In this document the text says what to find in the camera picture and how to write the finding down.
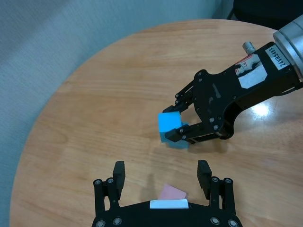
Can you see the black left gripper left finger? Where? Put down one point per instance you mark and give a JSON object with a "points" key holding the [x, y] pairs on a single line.
{"points": [[118, 175]]}

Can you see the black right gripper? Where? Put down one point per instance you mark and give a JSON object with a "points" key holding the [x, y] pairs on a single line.
{"points": [[213, 99]]}

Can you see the pink cube block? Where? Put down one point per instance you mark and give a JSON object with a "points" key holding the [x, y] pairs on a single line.
{"points": [[171, 192]]}

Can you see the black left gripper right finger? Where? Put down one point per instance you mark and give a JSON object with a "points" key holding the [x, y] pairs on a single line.
{"points": [[203, 175]]}

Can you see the black chair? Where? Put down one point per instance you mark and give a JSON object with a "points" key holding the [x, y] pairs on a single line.
{"points": [[255, 11]]}

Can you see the blue cube block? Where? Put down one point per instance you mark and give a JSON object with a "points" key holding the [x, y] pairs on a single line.
{"points": [[177, 145], [168, 121]]}

